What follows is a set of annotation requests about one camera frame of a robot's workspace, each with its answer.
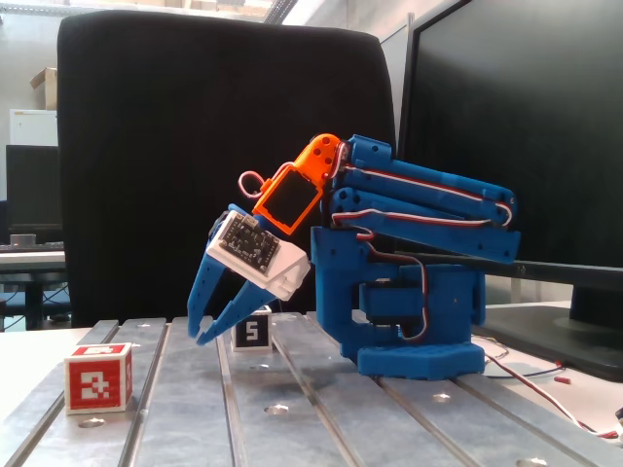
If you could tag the white cabinet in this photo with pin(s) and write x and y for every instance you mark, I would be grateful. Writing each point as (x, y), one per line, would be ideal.
(34, 127)

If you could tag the red cube with white marker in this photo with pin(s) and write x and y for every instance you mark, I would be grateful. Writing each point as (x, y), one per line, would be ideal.
(95, 384)

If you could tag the orange and blue gripper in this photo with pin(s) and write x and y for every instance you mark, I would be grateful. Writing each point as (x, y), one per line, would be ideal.
(210, 282)

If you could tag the white camera mount with board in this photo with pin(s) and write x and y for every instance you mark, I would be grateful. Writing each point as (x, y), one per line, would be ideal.
(292, 272)

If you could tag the grey round tin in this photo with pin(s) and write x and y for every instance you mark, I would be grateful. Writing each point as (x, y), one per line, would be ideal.
(23, 240)

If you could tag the slotted aluminium base plate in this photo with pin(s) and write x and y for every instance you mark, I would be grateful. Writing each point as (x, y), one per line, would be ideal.
(194, 413)

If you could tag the black Dell computer monitor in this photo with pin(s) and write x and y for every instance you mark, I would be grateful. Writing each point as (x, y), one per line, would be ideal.
(511, 121)

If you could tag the blue robot arm with base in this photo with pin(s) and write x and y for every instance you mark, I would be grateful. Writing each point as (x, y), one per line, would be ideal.
(438, 301)

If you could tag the white office desk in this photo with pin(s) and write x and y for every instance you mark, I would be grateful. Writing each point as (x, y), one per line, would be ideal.
(29, 260)

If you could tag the black cube with white marker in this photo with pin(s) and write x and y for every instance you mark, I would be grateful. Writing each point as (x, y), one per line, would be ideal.
(251, 333)

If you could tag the brown cardboard box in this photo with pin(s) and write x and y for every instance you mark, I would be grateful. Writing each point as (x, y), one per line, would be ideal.
(46, 87)

